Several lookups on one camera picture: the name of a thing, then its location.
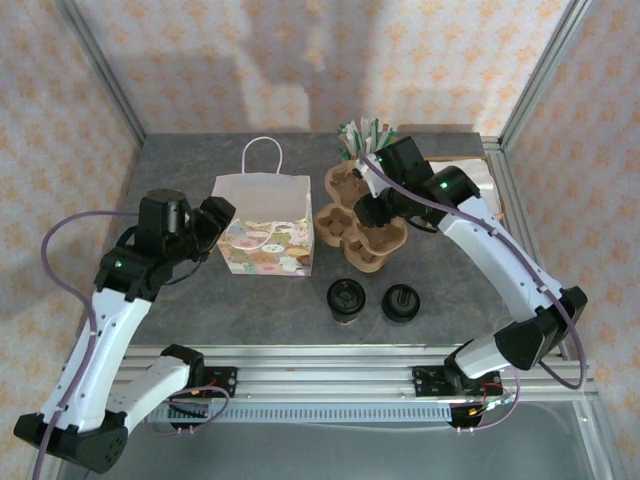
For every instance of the brown pulp cup carrier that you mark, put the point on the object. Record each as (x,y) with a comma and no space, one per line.
(335,227)

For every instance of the coffee cup with black lid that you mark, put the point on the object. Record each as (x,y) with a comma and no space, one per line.
(346,299)
(400,301)

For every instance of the cartoon print paper bag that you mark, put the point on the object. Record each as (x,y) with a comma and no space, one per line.
(260,200)

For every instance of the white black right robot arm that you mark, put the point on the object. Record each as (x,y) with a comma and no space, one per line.
(500,255)

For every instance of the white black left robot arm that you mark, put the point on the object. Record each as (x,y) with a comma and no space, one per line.
(107,345)

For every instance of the brown cardboard napkin box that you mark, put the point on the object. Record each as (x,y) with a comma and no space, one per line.
(500,209)

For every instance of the green white wrapped straw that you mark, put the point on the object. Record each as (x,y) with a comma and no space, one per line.
(356,137)
(345,142)
(370,132)
(380,135)

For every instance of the grey metal lower panel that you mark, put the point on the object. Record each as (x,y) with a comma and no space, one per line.
(325,450)

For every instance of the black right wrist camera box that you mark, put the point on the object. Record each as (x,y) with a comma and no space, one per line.
(407,157)

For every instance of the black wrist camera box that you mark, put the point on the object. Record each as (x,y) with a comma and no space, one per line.
(407,157)
(160,212)

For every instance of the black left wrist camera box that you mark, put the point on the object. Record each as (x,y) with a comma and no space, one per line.
(160,212)

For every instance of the aluminium frame post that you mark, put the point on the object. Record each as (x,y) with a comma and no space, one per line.
(107,75)
(595,440)
(542,70)

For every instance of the aluminium table edge rail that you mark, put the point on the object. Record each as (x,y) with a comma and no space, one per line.
(300,352)

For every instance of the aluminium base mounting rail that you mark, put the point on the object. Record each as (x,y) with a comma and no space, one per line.
(325,382)

